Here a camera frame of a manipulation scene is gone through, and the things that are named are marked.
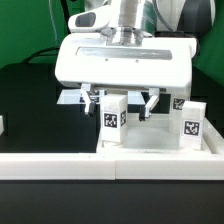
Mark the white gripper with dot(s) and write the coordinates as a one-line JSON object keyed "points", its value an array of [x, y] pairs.
{"points": [[158, 62]]}

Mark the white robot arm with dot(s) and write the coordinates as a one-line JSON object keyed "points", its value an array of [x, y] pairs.
{"points": [[134, 45]]}

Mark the white marker base plate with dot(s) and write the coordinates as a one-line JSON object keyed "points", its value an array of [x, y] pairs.
{"points": [[74, 96]]}

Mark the white square table top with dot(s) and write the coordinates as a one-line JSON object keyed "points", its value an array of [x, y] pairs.
{"points": [[153, 137]]}

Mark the white left fence piece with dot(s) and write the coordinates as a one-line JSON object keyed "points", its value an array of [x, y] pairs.
{"points": [[1, 125]]}

